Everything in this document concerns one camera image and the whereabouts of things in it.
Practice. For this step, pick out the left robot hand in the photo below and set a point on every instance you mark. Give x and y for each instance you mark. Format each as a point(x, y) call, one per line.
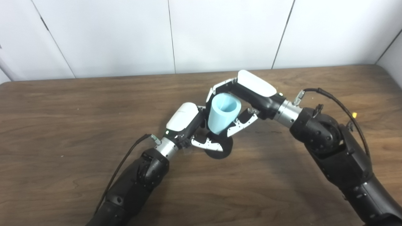
point(183, 117)

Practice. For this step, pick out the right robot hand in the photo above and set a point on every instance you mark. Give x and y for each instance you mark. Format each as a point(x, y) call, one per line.
point(257, 88)

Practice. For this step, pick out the light blue cylinder cup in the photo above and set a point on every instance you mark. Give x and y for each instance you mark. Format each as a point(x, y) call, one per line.
point(220, 121)

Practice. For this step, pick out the black nozzle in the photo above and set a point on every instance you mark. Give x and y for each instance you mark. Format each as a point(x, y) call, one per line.
point(221, 153)

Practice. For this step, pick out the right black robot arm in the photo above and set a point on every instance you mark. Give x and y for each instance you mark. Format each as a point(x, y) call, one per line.
point(339, 150)

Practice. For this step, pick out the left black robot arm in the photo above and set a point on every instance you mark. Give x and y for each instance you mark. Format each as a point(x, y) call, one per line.
point(135, 185)

